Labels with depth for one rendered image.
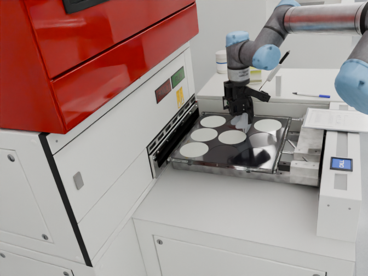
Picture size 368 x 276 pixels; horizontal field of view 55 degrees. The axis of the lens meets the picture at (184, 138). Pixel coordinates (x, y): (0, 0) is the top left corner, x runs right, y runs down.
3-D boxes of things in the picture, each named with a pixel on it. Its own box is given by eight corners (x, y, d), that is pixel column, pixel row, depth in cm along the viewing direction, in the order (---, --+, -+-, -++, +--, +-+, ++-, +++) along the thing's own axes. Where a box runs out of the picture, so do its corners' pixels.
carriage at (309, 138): (289, 183, 109) (289, 175, 107) (302, 127, 137) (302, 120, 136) (317, 186, 106) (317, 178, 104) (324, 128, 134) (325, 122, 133)
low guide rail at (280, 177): (173, 168, 129) (172, 161, 127) (175, 165, 130) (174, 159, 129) (318, 188, 110) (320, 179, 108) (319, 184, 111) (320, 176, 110)
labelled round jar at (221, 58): (214, 73, 170) (213, 54, 165) (219, 68, 175) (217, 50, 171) (229, 74, 167) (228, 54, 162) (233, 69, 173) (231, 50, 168)
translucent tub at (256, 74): (244, 85, 152) (243, 70, 149) (243, 79, 159) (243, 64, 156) (262, 84, 151) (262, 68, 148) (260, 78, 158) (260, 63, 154)
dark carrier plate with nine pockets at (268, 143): (170, 158, 121) (170, 157, 121) (203, 114, 148) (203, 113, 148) (271, 170, 108) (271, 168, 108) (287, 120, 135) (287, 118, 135)
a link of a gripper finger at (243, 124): (233, 136, 128) (232, 113, 124) (248, 131, 130) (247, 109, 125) (237, 139, 126) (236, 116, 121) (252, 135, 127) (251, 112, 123)
